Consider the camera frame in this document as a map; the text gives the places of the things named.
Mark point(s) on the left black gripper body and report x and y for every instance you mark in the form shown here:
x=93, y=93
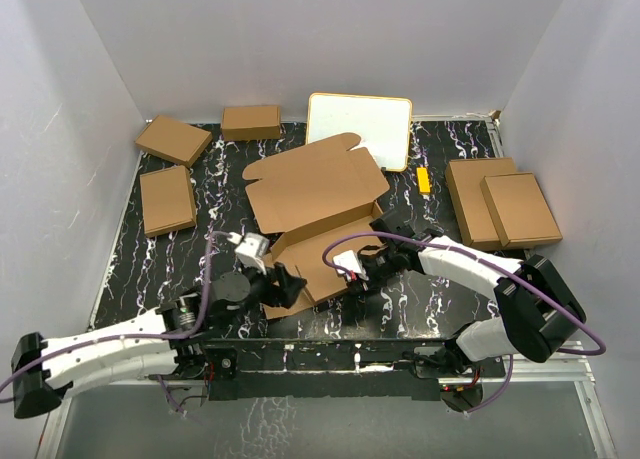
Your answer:
x=276, y=289

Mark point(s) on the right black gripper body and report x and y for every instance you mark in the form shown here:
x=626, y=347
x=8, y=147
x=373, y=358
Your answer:
x=373, y=267

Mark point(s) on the large cardboard box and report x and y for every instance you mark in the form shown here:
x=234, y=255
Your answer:
x=463, y=178
x=311, y=196

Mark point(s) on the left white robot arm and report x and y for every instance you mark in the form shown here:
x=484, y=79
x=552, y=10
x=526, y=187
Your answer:
x=162, y=341

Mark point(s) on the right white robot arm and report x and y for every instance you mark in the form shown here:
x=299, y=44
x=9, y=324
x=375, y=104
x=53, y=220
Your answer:
x=537, y=310

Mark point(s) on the small folded cardboard box right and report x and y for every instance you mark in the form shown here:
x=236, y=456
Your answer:
x=519, y=211

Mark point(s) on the folded cardboard box back centre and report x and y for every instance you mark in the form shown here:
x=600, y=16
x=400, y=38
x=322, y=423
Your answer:
x=247, y=123

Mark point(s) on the folded cardboard box back left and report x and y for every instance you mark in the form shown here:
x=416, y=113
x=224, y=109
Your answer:
x=173, y=140

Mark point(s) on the yellow block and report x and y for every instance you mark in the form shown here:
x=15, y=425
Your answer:
x=423, y=180

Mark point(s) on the black base bar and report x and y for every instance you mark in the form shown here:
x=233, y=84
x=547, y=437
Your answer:
x=300, y=368

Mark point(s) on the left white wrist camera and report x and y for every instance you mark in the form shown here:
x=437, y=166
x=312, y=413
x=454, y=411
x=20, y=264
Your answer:
x=250, y=249

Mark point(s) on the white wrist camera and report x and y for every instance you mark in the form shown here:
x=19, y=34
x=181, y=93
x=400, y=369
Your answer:
x=250, y=249
x=350, y=266

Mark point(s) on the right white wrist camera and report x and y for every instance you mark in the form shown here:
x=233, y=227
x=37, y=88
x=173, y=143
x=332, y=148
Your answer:
x=350, y=266

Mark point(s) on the white board with yellow frame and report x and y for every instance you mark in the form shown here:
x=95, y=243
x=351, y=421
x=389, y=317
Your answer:
x=383, y=124

